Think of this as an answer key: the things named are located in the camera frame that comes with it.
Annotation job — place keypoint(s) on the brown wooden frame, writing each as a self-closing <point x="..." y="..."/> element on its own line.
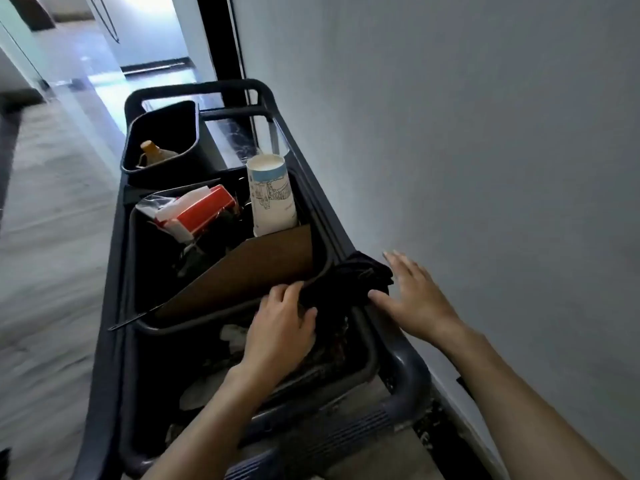
<point x="35" y="9"/>

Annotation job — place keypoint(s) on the frosted glass door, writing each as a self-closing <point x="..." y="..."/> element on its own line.
<point x="150" y="29"/>

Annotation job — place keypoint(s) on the small black plastic bin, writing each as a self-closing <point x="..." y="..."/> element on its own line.
<point x="186" y="125"/>

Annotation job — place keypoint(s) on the thin black stick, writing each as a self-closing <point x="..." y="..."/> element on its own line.
<point x="135" y="319"/>

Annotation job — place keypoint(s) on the person's left forearm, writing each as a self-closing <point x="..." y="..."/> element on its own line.
<point x="215" y="424"/>

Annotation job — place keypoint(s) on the crumpled white paper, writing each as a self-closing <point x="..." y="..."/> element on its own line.
<point x="200" y="392"/>

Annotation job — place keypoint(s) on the person's left hand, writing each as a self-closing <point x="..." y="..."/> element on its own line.
<point x="277" y="334"/>

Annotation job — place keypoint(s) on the large black plastic bin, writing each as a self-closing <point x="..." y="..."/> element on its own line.
<point x="149" y="254"/>

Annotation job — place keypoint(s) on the brown cardboard sheet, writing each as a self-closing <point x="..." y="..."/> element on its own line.
<point x="250" y="274"/>

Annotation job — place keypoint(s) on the red and white carton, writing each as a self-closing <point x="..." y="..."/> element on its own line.
<point x="206" y="209"/>

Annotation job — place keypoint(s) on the black bin with trash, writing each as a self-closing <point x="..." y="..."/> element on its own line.
<point x="352" y="357"/>

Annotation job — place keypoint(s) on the black cleaning cloth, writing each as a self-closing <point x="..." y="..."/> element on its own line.
<point x="346" y="282"/>

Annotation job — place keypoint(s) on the black door frame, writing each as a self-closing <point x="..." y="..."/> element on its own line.
<point x="220" y="44"/>

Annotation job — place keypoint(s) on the dark grey cleaning cart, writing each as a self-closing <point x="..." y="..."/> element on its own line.
<point x="406" y="377"/>

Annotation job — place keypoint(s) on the person's right forearm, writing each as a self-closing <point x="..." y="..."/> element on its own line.
<point x="520" y="419"/>

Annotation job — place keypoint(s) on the clear plastic wrapper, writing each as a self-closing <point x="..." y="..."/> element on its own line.
<point x="147" y="204"/>

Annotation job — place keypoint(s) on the white printed paper cup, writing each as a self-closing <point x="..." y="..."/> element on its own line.
<point x="270" y="194"/>

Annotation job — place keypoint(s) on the amber bottle with tan cap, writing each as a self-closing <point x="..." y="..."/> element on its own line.
<point x="150" y="151"/>

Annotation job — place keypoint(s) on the person's right hand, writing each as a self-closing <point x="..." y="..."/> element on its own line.
<point x="422" y="307"/>

